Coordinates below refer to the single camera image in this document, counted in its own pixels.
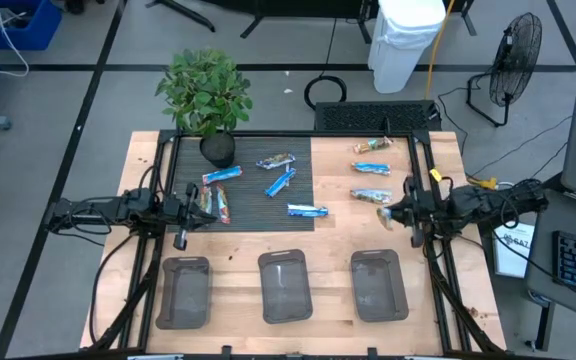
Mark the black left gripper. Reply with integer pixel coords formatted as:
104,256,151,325
160,181,218,252

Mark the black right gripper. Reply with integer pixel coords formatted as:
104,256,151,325
385,174,428,250

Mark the blue snack bar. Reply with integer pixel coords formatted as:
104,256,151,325
350,188,394,206

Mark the blue red granola bar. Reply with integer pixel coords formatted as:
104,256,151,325
201,165,244,186

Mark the blue brown granola bar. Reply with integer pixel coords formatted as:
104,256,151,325
256,152,297,171

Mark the blue white granola bar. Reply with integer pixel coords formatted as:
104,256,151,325
286,202,330,219

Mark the dark woven placemat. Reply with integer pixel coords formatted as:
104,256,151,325
170,135,316,233

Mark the grey translucent plastic tray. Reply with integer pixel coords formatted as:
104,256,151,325
350,248,410,323
257,248,315,325
155,255,214,331

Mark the yellow plug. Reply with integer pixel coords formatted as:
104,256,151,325
467,175,499,192

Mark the black perforated box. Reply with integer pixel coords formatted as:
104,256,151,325
313,99,443,134

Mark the white paper sign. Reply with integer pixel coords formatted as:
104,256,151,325
491,221,537,279

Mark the green potted plant black pot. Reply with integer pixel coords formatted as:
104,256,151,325
155,47,254,170

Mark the grey desk with keyboard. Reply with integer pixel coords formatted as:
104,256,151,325
524,188,576,351

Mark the white trash bin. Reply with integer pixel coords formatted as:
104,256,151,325
367,0,448,95

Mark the black floor fan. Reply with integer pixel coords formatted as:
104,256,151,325
466,11,544,128

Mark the black equipment stand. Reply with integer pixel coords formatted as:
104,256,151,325
145,0,478,46

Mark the large blue plastic bin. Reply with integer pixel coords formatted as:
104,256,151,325
0,0,63,52

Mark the black aluminium table frame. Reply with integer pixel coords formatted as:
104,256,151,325
80,128,509,360

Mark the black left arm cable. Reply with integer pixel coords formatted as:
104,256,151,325
89,230,142,346

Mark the black coiled cable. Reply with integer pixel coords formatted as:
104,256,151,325
303,17,348,111

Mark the yellow cable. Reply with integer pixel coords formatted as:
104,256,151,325
423,0,457,100

